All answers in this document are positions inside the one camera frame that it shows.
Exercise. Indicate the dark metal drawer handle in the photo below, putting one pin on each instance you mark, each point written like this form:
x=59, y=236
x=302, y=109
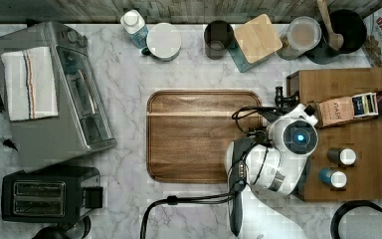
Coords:
x=281, y=100

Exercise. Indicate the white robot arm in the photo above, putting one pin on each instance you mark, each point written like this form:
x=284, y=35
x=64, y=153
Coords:
x=272, y=159

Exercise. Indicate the walnut wooden cutting board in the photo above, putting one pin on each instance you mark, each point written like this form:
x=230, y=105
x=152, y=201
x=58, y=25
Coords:
x=188, y=132

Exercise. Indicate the white lidded round canister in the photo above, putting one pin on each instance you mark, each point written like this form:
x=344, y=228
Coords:
x=163, y=42

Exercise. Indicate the dark cylindrical cup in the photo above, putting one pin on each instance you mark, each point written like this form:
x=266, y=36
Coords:
x=218, y=37

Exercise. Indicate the teal canister with bamboo lid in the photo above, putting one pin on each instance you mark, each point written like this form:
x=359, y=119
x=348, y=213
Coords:
x=254, y=42

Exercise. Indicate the white capped plastic bottle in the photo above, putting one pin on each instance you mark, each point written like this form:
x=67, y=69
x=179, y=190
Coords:
x=135, y=26

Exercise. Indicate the stainless steel toaster oven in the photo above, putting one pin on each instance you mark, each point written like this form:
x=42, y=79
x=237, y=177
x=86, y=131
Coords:
x=81, y=127

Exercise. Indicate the clear lidded glass jar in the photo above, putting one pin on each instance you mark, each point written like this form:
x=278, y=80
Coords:
x=301, y=35

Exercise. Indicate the black two-slot toaster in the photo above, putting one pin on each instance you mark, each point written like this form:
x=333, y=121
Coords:
x=55, y=194

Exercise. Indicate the black rounded appliance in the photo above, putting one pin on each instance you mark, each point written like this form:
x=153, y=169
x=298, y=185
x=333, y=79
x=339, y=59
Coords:
x=79, y=230

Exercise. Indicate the blue spice shaker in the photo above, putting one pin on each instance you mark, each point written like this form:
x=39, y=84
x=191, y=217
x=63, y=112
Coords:
x=334, y=178

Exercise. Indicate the grey spice shaker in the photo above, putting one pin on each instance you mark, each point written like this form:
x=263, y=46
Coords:
x=345, y=156

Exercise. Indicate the wooden spoon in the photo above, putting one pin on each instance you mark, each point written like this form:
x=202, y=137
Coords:
x=335, y=40

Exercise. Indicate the white striped dish towel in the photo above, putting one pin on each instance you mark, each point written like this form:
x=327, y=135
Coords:
x=30, y=84

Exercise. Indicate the tea bag box assortment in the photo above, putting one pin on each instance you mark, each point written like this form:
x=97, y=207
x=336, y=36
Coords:
x=348, y=109

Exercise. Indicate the black utensil holder crock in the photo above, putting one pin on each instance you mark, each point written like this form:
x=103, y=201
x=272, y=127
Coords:
x=347, y=23

